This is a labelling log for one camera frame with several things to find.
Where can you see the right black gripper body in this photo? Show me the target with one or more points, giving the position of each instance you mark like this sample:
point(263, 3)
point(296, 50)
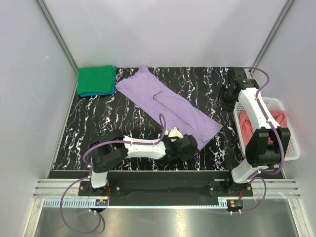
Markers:
point(225, 99)

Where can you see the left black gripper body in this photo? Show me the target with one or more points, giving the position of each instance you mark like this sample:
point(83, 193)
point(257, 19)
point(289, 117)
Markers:
point(190, 144)

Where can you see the purple t shirt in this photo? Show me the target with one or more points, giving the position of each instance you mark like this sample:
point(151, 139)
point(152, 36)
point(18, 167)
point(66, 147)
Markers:
point(154, 98)

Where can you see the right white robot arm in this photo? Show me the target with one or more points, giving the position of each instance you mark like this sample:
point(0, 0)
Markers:
point(265, 152)

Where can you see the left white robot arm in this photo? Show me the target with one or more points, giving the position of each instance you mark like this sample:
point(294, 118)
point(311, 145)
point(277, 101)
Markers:
point(107, 152)

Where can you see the red t shirt in basket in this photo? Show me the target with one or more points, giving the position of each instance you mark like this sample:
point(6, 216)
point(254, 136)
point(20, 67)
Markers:
point(246, 126)

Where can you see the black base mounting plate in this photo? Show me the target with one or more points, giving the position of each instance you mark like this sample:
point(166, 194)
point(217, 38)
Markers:
point(169, 175)

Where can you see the white plastic laundry basket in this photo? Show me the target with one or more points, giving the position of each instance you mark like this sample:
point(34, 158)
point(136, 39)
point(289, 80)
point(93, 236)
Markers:
point(292, 150)

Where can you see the folded green t shirt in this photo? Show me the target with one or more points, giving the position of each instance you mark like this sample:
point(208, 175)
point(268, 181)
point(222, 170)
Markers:
point(95, 80)

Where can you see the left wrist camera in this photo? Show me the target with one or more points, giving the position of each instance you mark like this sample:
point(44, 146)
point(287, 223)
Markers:
point(174, 134)

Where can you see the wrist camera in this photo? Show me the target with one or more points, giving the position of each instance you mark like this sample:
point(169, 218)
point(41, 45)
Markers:
point(240, 81)
point(174, 134)

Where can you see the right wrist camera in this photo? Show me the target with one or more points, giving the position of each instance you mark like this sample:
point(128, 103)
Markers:
point(240, 81)

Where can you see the white slotted cable duct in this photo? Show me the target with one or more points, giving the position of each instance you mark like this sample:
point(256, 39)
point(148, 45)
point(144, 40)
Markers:
point(212, 203)

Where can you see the aluminium frame rail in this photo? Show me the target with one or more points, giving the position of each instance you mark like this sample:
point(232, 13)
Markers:
point(270, 188)

